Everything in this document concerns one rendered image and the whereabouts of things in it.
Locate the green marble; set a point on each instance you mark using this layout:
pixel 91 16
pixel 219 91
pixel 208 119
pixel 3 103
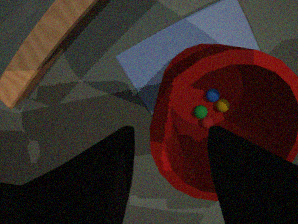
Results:
pixel 200 111

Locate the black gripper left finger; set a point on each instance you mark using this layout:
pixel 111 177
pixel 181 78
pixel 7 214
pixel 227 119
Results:
pixel 92 188

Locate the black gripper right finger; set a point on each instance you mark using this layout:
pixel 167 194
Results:
pixel 253 185

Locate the red cup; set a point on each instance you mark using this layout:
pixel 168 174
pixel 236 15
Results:
pixel 263 108

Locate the yellow marble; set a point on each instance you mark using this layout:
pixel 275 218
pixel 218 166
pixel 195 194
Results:
pixel 222 105

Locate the brown wooden curved bar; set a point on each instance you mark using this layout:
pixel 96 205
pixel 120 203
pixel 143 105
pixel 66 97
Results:
pixel 47 40

